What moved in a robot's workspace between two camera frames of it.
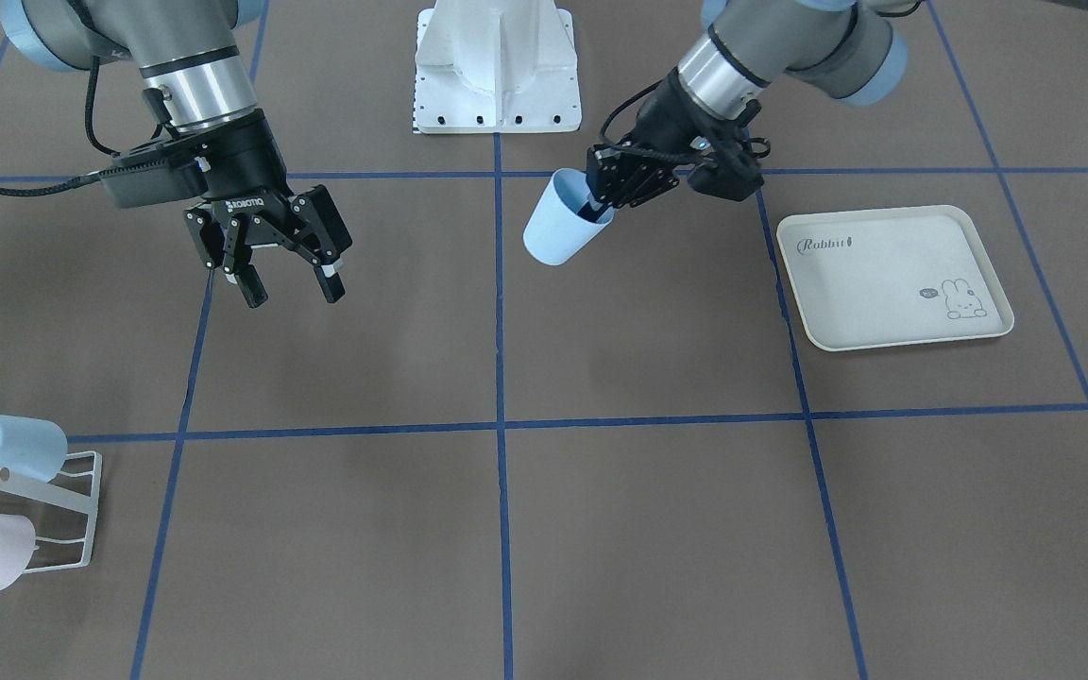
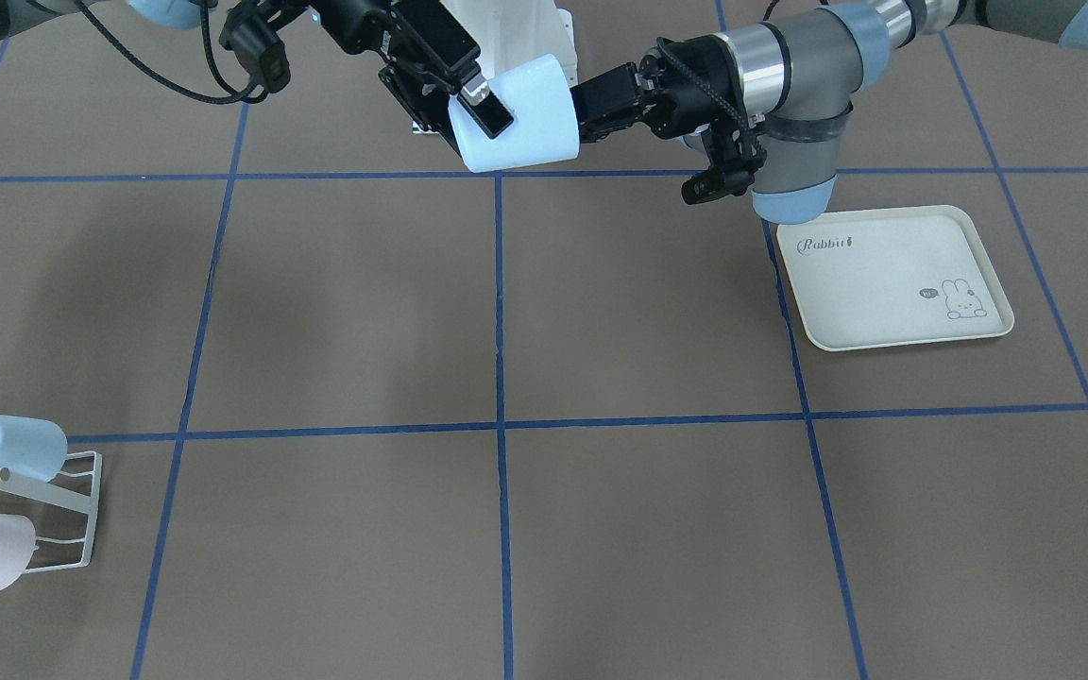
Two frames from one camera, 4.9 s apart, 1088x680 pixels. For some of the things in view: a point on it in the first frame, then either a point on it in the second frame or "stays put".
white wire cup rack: [59, 496] stays put
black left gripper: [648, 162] -> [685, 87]
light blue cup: [37, 448] stays put
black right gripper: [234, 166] -> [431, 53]
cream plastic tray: [892, 277] stays put
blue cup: [555, 230] -> [545, 127]
